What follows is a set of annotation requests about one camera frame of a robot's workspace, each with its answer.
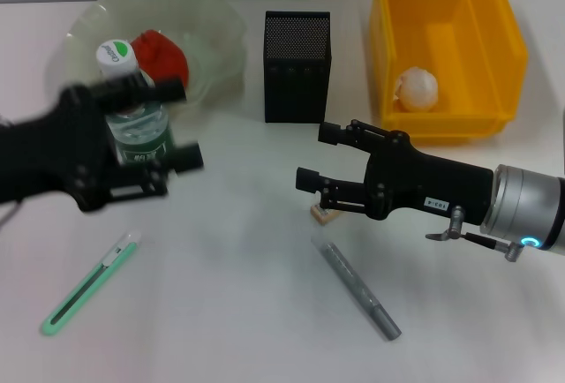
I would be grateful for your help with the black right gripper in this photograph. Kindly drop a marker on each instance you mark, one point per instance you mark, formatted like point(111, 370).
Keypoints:
point(432, 184)

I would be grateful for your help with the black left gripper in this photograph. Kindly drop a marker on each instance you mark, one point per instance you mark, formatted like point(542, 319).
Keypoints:
point(48, 153)

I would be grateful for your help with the clear water bottle green label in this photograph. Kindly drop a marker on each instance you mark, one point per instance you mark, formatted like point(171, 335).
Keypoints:
point(132, 131)

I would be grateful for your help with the red-orange toy orange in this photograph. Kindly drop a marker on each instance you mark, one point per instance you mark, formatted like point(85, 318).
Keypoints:
point(163, 56)

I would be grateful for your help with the white paper ball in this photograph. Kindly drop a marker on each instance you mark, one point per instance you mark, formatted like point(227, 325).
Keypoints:
point(417, 89)

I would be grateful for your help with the mint green utility knife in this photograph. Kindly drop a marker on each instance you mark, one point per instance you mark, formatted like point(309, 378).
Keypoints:
point(88, 281)

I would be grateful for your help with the beige eraser with barcode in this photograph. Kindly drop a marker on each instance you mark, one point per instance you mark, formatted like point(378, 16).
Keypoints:
point(324, 218)

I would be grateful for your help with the black mesh pen holder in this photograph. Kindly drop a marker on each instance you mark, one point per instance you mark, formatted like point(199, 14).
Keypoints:
point(296, 83)

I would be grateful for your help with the pale green glass fruit plate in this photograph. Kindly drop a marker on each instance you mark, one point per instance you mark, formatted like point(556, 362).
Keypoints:
point(207, 25)

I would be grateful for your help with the grey marker pen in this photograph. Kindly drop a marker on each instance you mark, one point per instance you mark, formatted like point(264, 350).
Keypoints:
point(353, 281)

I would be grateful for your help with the yellow plastic storage bin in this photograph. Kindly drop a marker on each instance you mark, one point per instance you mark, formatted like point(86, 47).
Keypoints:
point(450, 25)

